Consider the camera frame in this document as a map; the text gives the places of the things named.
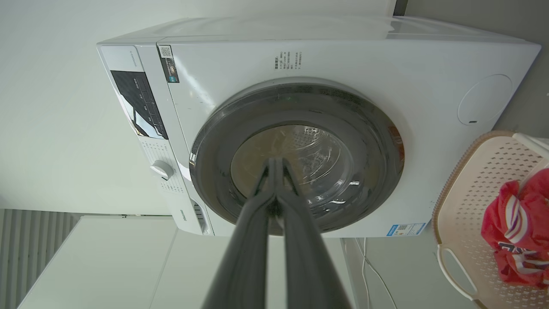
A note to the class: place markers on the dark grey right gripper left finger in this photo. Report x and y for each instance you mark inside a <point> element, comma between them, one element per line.
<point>244,257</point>

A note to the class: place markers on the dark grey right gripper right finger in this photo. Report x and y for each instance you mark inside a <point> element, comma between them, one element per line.
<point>306,262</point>

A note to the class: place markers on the round dark washing machine door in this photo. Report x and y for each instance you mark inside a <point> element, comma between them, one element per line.
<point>343,141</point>

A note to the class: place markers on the white front-load washing machine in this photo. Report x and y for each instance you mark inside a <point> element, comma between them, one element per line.
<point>386,86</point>

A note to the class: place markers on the white control knob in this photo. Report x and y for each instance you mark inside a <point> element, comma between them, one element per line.
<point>162,169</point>

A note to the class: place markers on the white cabinet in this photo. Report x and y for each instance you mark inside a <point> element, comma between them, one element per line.
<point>107,266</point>

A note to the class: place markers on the beige perforated laundry basket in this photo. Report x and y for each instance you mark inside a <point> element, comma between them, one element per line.
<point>472,206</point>

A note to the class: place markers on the red striped garment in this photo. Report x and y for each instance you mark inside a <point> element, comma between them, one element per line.
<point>521,227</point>

